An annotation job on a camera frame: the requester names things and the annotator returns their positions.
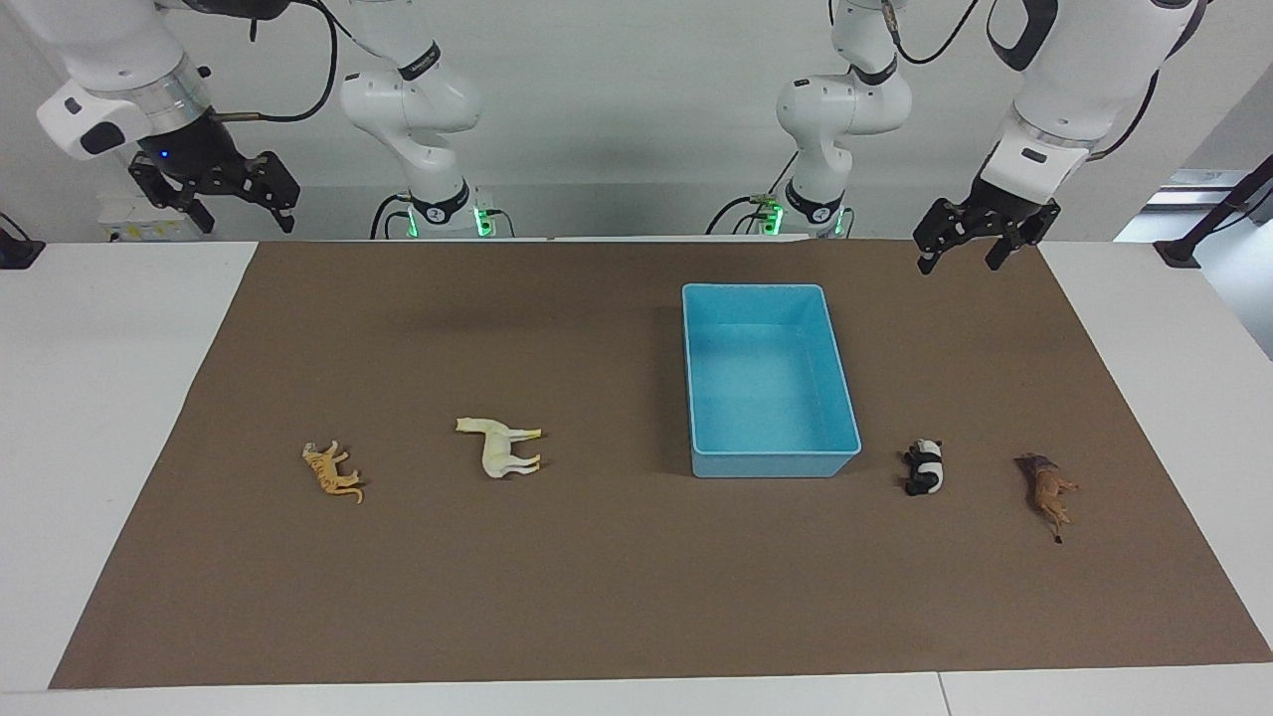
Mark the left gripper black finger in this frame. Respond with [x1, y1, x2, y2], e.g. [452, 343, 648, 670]
[985, 223, 1041, 272]
[914, 201, 972, 276]

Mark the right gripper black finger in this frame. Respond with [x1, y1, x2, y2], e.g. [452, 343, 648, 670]
[253, 156, 301, 235]
[128, 156, 216, 236]

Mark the black and white panda toy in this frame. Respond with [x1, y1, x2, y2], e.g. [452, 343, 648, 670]
[901, 438, 945, 497]

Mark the brown lion toy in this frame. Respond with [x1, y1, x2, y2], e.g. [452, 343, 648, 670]
[1012, 452, 1080, 545]

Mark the orange tiger toy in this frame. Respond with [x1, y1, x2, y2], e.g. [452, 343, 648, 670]
[301, 441, 366, 505]

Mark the cream white horse toy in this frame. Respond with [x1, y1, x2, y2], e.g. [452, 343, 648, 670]
[455, 416, 545, 480]

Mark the white labelled box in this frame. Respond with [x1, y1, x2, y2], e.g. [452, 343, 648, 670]
[96, 193, 202, 244]

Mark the light blue storage box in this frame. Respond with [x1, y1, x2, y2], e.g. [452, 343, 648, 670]
[681, 282, 863, 479]

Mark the small black table clamp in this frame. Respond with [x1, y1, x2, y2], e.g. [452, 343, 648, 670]
[0, 213, 47, 270]

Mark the brown table mat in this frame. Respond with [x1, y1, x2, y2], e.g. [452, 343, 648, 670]
[48, 237, 1273, 691]

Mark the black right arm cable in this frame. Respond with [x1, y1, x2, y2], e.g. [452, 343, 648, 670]
[194, 0, 344, 126]

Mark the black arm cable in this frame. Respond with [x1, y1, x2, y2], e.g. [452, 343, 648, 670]
[879, 0, 1163, 162]
[194, 0, 344, 126]

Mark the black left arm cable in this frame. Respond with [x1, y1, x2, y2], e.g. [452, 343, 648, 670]
[879, 0, 1163, 162]

